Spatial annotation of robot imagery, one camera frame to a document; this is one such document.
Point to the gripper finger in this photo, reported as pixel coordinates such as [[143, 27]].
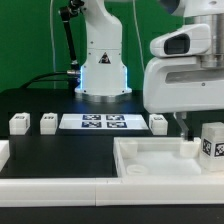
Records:
[[186, 133]]

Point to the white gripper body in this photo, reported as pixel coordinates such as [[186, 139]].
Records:
[[182, 77]]

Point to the white square tabletop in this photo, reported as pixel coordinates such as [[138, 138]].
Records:
[[156, 156]]

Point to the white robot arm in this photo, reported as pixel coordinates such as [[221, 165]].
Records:
[[103, 75]]

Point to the white left fence piece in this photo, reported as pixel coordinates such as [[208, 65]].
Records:
[[4, 153]]

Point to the white front fence bar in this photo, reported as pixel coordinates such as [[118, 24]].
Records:
[[105, 191]]

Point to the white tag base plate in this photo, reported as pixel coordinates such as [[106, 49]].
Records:
[[103, 122]]

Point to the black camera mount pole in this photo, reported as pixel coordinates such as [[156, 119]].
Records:
[[67, 13]]

